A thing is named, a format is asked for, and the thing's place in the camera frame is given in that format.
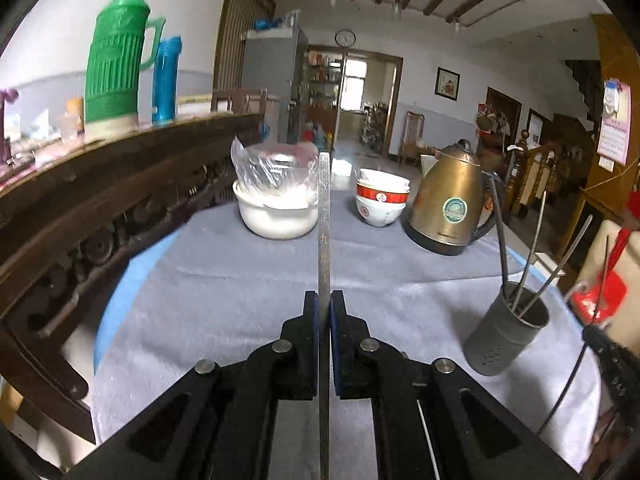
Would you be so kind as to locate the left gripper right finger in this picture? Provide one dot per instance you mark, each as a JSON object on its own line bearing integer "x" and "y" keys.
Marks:
{"x": 432, "y": 421}

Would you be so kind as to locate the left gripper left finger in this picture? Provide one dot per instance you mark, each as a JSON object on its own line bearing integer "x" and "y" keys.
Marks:
{"x": 216, "y": 422}

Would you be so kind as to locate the dark chopstick two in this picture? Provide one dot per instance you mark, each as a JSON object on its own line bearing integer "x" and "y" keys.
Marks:
{"x": 532, "y": 249}

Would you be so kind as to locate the dark chopstick one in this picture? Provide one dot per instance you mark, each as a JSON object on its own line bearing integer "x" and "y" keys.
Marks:
{"x": 501, "y": 239}

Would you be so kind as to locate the cream sofa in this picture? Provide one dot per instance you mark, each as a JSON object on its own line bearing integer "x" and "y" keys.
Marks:
{"x": 623, "y": 326}

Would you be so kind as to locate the red plastic chair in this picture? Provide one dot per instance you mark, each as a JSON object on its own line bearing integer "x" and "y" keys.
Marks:
{"x": 616, "y": 289}

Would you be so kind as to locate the dark chopstick five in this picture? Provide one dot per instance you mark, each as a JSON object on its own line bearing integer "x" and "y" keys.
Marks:
{"x": 601, "y": 282}

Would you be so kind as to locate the dark grey utensil holder cup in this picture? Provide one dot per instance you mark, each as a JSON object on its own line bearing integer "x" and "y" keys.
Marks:
{"x": 504, "y": 333}

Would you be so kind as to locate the grey tablecloth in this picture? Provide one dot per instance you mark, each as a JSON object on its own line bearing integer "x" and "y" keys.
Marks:
{"x": 214, "y": 290}

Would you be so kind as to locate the dark chopstick three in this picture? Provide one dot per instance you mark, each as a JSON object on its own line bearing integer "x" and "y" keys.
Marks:
{"x": 554, "y": 274}

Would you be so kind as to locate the gold electric kettle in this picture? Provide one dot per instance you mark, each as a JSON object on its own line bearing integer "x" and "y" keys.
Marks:
{"x": 444, "y": 217}

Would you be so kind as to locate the red white stacked bowls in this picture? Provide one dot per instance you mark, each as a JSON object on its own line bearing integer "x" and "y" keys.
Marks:
{"x": 381, "y": 197}

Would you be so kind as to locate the white pot with plastic bag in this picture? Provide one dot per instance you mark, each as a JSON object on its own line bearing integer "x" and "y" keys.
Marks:
{"x": 276, "y": 186}

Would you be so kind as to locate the dark chopstick four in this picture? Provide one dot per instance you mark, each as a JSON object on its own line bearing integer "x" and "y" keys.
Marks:
{"x": 324, "y": 292}

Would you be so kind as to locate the dark carved wooden sideboard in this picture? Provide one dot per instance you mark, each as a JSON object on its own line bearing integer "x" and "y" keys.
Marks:
{"x": 69, "y": 229}

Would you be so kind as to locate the blue thermos bottle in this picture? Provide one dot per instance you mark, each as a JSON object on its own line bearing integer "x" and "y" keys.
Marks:
{"x": 164, "y": 87}

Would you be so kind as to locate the grey refrigerator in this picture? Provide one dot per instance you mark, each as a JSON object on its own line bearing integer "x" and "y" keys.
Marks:
{"x": 273, "y": 60}

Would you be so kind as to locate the green thermos jug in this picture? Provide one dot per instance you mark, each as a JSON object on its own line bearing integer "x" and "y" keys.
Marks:
{"x": 124, "y": 44}

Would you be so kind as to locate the wall calendar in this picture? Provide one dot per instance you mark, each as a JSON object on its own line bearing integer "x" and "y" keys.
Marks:
{"x": 615, "y": 123}

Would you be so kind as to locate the framed wall picture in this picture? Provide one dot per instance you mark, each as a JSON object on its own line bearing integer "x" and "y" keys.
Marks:
{"x": 447, "y": 84}

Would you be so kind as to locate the round wall clock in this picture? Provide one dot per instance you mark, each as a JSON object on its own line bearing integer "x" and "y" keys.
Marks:
{"x": 345, "y": 38}

